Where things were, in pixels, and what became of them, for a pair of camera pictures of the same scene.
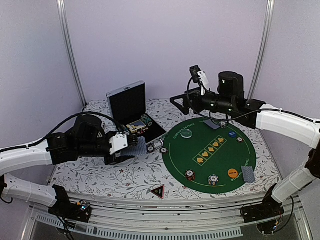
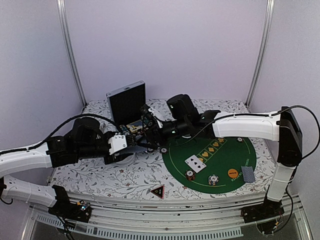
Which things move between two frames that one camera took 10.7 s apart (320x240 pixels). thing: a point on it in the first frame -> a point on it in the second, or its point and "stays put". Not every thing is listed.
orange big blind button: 233,173 stays put
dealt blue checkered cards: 248,174 stays put
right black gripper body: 196,95 -> 163,139
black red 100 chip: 163,150 stays put
